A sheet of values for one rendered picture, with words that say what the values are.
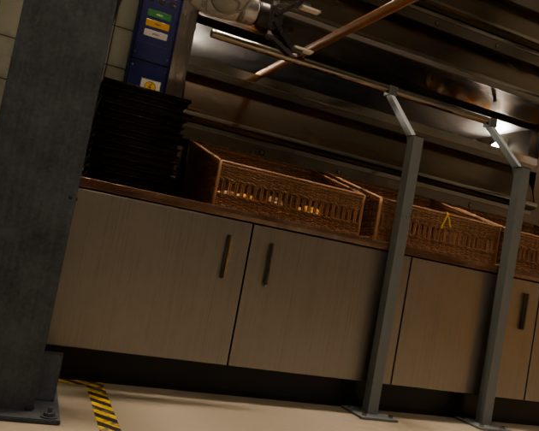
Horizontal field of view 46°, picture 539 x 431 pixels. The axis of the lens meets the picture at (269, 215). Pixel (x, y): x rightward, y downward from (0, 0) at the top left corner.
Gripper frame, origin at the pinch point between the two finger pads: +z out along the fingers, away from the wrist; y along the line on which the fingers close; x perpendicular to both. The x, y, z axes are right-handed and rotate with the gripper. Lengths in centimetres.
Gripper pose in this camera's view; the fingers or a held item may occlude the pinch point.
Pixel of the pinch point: (312, 32)
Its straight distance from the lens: 216.9
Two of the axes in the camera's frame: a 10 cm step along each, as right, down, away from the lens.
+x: 3.8, 0.0, -9.2
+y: -1.8, 9.8, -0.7
